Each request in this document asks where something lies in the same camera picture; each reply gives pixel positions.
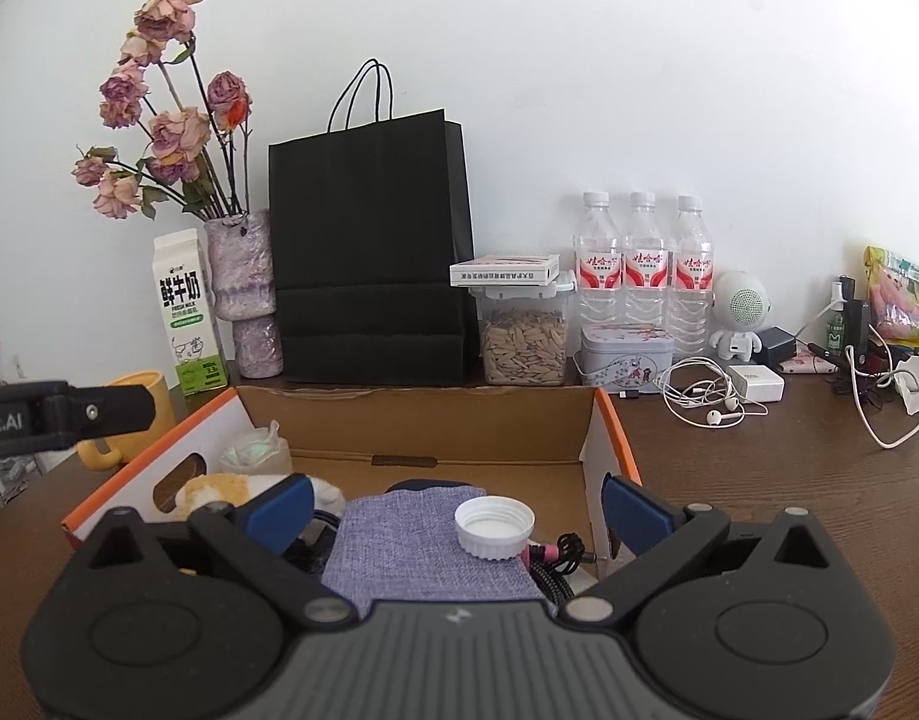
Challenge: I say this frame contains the white robot speaker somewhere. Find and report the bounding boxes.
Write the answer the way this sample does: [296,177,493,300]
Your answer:
[710,270,774,362]

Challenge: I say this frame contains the black paper bag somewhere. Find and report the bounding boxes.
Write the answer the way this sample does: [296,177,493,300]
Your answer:
[268,58,480,386]

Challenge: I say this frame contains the white earphones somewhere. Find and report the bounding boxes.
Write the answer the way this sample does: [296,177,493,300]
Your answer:
[654,356,768,431]

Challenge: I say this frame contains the clear water bottle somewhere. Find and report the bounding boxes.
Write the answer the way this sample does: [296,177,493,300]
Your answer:
[622,191,671,328]
[574,191,626,332]
[667,195,714,362]

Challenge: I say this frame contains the black power adapter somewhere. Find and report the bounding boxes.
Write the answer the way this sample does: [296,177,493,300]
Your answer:
[755,326,798,369]

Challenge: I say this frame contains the black upright device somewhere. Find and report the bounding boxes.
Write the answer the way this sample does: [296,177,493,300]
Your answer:
[842,276,873,380]

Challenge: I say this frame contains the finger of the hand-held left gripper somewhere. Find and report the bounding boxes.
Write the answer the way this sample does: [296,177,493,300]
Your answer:
[63,385,158,443]

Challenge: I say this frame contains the white milk carton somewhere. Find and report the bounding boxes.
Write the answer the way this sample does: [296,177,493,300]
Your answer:
[153,229,230,397]

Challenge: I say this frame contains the red cardboard box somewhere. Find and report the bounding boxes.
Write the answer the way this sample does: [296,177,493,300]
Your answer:
[60,384,645,587]

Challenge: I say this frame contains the clear seed container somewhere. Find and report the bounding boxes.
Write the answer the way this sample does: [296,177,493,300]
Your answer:
[470,274,579,388]

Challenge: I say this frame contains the clear plastic bag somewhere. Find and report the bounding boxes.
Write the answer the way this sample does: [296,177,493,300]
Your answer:
[220,420,292,476]

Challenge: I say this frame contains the white cable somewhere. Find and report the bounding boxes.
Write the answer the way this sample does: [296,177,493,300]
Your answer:
[845,345,919,452]

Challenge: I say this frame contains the pink flat case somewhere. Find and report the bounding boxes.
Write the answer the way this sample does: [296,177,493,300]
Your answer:
[778,349,840,377]

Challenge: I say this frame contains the yellow mug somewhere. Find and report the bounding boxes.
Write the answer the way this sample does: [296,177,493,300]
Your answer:
[76,370,177,473]

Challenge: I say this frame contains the white charger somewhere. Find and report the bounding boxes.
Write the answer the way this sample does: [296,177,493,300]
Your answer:
[728,364,786,403]

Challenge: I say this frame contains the navy zip case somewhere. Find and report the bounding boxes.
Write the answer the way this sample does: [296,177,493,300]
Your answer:
[388,478,491,500]

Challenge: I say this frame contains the purple mottled vase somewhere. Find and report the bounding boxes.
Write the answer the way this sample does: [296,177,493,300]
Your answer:
[204,208,285,380]

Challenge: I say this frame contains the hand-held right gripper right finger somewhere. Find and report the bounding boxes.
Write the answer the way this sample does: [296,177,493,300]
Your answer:
[558,475,845,629]

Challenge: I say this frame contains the yellow plush toy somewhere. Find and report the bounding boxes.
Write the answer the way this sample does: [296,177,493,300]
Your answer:
[175,472,347,523]

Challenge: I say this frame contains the yellow snack bag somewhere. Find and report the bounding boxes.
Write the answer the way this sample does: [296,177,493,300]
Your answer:
[860,244,919,350]

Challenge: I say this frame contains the white face mask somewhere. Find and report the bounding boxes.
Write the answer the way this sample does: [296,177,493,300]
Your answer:
[890,356,919,416]

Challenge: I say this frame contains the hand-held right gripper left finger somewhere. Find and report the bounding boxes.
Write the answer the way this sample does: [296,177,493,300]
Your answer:
[73,474,357,632]

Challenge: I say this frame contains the grey braided cable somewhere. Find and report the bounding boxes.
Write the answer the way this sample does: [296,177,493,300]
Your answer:
[283,510,600,605]

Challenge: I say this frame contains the decorated tin box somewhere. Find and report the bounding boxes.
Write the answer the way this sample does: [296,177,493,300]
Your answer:
[579,322,675,394]

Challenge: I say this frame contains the dried rose bouquet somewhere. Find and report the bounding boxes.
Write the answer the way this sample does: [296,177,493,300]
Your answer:
[73,0,252,223]

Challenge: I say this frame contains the green spray bottle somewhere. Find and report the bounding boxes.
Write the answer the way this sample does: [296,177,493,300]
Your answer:
[827,281,851,358]

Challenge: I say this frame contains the purple fabric pouch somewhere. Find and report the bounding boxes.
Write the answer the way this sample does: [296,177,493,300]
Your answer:
[320,491,555,620]

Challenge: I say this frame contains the storage cart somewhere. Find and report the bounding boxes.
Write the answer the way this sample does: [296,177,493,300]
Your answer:
[0,457,33,519]

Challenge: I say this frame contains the white ribbed lid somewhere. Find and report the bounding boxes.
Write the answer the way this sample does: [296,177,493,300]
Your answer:
[454,497,537,563]

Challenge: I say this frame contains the flat white box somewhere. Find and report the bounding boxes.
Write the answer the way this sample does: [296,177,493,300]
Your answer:
[449,253,562,289]

